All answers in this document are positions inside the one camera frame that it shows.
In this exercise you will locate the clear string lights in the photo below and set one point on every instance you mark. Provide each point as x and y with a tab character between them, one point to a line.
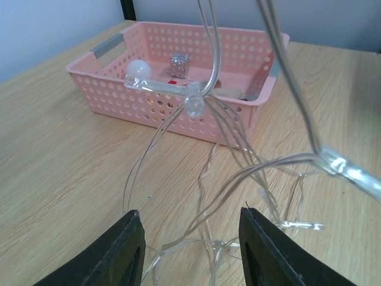
341	79

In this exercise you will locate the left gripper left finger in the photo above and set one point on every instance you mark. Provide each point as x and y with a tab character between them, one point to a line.
115	258

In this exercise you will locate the pink plastic basket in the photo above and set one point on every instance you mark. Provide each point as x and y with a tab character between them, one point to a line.
247	63

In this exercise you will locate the white ball ornament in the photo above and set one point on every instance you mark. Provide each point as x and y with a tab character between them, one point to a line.
139	68

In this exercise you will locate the silver gift box ornament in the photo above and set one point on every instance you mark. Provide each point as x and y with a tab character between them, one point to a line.
179	65

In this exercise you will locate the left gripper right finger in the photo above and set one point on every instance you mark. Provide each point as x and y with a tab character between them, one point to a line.
270	257

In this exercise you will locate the burlap bow ornament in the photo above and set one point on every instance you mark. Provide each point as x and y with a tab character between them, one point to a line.
234	93

